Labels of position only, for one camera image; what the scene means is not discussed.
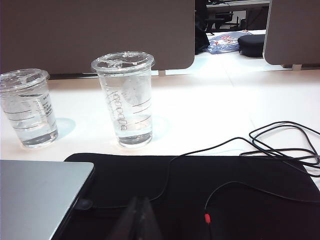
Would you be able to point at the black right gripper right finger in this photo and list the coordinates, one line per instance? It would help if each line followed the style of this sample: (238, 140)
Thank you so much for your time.
(148, 222)

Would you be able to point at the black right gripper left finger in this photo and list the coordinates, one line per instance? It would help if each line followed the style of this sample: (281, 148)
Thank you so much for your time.
(131, 222)

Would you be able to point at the clear plastic cup white sticker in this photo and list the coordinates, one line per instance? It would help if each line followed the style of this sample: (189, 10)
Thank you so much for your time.
(27, 112)

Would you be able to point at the silver laptop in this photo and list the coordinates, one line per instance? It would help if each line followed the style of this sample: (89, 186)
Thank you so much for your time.
(35, 195)

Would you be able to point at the clear plastic cup printed checkboxes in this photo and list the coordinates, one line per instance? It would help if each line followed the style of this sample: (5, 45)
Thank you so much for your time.
(130, 100)

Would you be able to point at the black fabric mat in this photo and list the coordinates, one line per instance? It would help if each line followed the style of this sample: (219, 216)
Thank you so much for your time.
(225, 170)

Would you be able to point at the blue printed plastic bag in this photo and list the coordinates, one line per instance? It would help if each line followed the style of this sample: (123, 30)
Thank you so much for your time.
(222, 43)

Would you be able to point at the left grey partition panel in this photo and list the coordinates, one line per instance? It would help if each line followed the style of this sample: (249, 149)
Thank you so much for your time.
(100, 30)

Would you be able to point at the grey partition panel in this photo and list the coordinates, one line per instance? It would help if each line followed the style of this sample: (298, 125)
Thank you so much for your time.
(292, 30)
(100, 30)

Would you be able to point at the black hanging garment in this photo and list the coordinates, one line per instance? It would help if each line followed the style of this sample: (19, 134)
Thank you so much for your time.
(201, 32)

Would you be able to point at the black round cushion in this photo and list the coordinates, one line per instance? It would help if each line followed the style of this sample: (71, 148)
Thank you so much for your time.
(251, 46)

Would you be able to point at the black office chair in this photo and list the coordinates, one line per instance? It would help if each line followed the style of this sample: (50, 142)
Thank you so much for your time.
(217, 21)

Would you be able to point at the white background desk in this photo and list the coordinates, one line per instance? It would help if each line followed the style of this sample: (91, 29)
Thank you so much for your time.
(237, 4)

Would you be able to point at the right grey partition panel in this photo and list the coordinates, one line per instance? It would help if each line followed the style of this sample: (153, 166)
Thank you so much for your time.
(292, 30)

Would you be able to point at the white partition foot bracket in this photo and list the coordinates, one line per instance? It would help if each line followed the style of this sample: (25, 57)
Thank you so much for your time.
(162, 72)
(297, 67)

